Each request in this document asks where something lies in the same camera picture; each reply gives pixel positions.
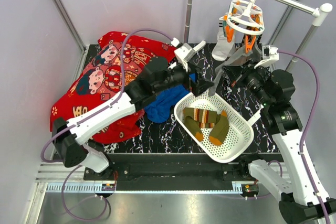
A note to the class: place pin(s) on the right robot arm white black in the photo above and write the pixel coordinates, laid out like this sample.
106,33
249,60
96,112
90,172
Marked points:
303,198

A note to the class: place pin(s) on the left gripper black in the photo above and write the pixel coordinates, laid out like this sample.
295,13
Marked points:
198,86

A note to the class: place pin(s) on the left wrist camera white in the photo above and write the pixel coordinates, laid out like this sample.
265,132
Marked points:
183,53

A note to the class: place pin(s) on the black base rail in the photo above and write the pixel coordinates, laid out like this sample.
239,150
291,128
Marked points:
134,166

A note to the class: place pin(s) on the green striped sock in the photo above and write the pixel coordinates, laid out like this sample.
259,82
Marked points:
197,119
219,132

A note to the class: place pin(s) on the silver clothes rack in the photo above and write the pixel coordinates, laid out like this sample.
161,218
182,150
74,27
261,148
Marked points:
319,15

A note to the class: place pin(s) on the blue towel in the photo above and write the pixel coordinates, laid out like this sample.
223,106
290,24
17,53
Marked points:
159,110

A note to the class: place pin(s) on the white black striped sock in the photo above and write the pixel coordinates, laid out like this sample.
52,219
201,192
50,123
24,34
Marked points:
222,47

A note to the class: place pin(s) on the white round clip hanger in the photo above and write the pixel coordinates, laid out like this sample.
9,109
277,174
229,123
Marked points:
244,17

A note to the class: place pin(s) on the white perforated plastic basket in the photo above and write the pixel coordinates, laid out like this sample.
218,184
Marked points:
239,136

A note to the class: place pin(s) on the grey sock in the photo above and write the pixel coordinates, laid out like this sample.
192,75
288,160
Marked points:
254,55
235,58

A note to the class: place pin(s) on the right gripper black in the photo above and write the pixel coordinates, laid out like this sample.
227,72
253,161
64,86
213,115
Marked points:
238,81

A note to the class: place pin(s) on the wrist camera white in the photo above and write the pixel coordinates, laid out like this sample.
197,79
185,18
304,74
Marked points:
183,53
269,56

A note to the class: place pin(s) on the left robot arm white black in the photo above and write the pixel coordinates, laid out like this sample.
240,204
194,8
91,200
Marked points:
70,136

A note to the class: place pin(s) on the red cartoon print pillow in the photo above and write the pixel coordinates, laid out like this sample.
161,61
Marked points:
104,75

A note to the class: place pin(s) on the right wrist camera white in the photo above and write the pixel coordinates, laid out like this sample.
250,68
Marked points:
269,56

